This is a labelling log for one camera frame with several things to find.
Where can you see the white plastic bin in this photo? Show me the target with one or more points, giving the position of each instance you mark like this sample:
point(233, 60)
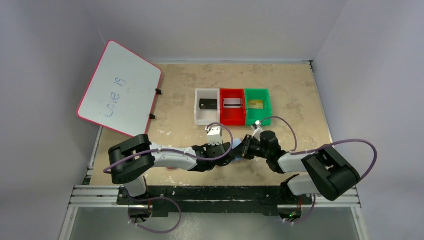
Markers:
point(206, 117)

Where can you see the black card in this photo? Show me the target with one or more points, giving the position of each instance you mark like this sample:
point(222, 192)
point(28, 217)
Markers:
point(208, 104)

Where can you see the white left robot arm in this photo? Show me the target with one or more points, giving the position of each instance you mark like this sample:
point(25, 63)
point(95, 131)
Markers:
point(129, 160)

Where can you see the pink eraser block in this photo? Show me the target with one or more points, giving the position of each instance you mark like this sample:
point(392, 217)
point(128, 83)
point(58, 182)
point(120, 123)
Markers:
point(171, 168)

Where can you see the brown leather card holder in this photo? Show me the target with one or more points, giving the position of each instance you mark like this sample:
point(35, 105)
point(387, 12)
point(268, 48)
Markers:
point(236, 150)

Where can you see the red plastic bin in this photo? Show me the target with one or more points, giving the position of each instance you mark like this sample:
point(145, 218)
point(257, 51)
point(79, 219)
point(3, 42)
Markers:
point(232, 116)

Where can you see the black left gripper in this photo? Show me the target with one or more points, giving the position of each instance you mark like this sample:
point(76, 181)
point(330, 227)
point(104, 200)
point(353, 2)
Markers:
point(208, 146)

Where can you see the green plastic bin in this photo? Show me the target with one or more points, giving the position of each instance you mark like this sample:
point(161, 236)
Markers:
point(253, 115)

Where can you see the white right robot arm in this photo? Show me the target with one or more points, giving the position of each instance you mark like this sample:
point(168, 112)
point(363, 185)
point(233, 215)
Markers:
point(325, 172)

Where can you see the pink framed whiteboard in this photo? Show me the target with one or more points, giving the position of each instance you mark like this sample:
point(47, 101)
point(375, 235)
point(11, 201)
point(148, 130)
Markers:
point(121, 92)

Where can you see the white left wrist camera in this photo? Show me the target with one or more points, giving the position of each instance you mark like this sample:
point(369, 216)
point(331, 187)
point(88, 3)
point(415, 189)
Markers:
point(214, 136)

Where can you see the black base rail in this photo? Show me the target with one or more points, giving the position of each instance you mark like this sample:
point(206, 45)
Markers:
point(266, 200)

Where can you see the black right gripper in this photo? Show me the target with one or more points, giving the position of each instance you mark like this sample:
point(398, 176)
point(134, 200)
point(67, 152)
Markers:
point(247, 147)

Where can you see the gold card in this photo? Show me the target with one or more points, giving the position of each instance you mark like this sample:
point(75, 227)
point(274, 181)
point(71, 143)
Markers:
point(255, 104)

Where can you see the silver striped card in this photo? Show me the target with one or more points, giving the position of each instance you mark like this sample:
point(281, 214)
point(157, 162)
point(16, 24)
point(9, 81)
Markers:
point(232, 103)

